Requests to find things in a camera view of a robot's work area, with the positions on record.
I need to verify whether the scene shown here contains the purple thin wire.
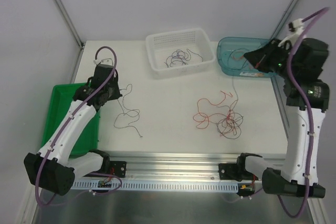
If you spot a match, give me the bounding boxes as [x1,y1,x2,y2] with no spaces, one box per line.
[164,49,192,68]

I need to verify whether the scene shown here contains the aluminium frame post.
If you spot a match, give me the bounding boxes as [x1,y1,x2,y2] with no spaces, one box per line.
[53,0,83,49]
[269,0,300,39]

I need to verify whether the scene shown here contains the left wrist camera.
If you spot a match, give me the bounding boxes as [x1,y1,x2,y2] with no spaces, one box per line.
[93,58,113,66]

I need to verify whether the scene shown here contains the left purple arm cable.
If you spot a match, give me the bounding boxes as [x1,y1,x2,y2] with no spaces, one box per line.
[34,46,123,207]

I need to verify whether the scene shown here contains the black thin wire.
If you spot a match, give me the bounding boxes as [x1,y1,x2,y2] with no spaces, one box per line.
[183,48,204,63]

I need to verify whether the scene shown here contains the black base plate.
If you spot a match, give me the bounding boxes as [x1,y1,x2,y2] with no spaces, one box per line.
[218,163,253,182]
[108,161,127,178]

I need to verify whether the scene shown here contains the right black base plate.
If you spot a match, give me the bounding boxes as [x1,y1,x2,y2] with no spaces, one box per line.
[218,163,253,182]

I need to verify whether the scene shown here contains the right aluminium frame post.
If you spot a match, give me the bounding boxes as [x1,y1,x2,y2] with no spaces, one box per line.
[269,0,300,39]

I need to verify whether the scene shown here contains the green plastic tray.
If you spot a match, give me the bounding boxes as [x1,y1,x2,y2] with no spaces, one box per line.
[40,83,102,156]

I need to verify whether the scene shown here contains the teal transparent container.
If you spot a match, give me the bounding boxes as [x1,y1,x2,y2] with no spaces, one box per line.
[216,37,276,78]

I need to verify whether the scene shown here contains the left aluminium frame post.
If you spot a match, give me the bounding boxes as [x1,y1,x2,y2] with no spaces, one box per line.
[53,0,83,49]

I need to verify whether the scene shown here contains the aluminium mounting rail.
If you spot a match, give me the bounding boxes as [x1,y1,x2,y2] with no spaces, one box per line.
[31,151,315,184]

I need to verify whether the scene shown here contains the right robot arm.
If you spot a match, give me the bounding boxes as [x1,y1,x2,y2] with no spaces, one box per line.
[235,38,330,198]

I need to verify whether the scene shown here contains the white slotted cable duct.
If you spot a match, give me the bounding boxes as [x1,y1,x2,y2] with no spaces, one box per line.
[72,179,238,193]

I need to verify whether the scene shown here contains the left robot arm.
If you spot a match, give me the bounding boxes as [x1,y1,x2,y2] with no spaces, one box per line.
[24,63,121,196]

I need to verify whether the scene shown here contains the white perforated basket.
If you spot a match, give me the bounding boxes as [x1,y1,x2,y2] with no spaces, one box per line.
[145,28,216,79]

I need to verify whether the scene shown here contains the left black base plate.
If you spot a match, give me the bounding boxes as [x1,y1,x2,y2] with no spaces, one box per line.
[108,161,127,178]

